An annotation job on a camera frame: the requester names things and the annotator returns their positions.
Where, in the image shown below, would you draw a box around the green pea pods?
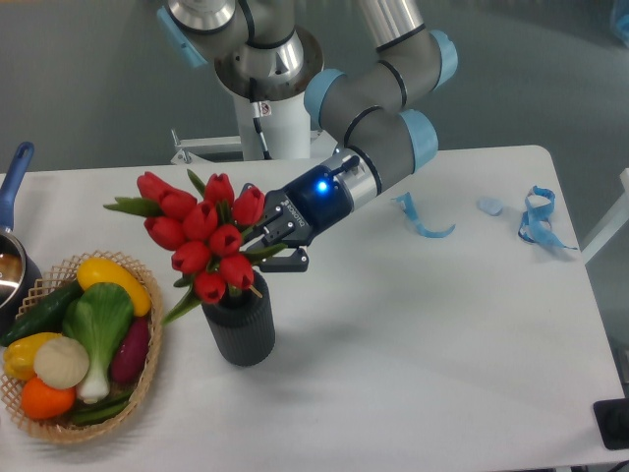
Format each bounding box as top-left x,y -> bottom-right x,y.
70,390 -> 132,427

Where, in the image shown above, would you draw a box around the purple sweet potato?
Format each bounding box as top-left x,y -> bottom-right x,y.
110,317 -> 150,384

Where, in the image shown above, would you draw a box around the yellow bell pepper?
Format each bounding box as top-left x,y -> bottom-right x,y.
3,332 -> 62,382

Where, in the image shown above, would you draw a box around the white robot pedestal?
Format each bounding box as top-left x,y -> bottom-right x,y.
169,29 -> 351,165

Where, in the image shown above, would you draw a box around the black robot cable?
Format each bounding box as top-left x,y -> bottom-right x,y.
248,78 -> 273,161

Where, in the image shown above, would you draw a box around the white metal frame right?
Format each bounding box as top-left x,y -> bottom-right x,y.
581,168 -> 628,265

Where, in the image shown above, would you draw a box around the orange fruit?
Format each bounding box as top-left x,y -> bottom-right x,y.
21,377 -> 76,420

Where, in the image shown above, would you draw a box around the green bok choy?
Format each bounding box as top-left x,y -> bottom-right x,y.
62,282 -> 134,405

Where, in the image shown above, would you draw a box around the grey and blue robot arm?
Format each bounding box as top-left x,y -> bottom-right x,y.
157,1 -> 458,272

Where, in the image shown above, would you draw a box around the blue ribbon right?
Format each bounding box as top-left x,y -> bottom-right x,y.
517,186 -> 577,251

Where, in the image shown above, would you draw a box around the light blue small cap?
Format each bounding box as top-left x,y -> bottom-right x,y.
477,197 -> 503,216

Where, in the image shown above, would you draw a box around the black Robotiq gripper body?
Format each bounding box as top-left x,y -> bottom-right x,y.
250,165 -> 353,249

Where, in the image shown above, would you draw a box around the blue-handled saucepan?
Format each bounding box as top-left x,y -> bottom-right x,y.
1,142 -> 41,334

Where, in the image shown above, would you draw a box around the white garlic bulb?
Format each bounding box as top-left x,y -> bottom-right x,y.
33,336 -> 89,389

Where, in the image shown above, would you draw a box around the green cucumber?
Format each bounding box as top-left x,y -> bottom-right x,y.
1,280 -> 83,347

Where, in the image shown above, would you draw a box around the red tulip bouquet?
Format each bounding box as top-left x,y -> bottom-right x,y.
105,171 -> 287,324

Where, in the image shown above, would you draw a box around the woven wicker basket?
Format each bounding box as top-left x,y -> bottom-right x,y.
1,251 -> 163,444

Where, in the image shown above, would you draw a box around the blue ribbon strip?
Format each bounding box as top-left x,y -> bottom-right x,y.
392,192 -> 456,239

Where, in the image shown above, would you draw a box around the black device table corner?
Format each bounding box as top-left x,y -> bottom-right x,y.
593,398 -> 628,450

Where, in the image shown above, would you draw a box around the dark grey ribbed vase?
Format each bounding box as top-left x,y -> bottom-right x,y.
201,271 -> 275,367

